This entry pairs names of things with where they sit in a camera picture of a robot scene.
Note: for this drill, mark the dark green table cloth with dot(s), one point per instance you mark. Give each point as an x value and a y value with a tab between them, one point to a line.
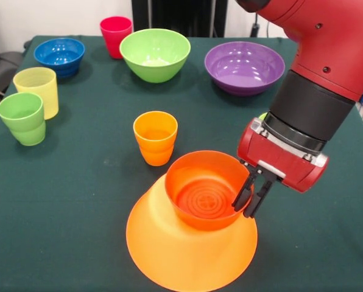
62	228

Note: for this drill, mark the yellow cup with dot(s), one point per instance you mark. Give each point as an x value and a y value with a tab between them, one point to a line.
38	88

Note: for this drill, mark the blue bowl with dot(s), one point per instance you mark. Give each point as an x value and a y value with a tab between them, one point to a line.
59	57

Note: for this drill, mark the small red-orange bowl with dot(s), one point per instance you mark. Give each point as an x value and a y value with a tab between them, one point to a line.
206	200

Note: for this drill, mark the light green bowl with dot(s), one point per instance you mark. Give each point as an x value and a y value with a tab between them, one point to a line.
154	70

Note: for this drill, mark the purple bowl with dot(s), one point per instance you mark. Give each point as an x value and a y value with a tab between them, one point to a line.
245	67

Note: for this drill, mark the large orange bowl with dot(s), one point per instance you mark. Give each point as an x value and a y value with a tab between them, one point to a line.
184	258

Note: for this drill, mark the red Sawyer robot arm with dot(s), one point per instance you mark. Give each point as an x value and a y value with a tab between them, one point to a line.
321	61

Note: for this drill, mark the lime green cup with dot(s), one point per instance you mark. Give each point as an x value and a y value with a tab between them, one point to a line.
262	116

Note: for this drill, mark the orange cup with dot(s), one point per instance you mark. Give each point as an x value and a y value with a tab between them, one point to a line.
155	149

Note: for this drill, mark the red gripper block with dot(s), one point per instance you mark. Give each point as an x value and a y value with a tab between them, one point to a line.
279	158

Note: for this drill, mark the red cup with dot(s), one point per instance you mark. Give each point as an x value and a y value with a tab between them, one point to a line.
114	36

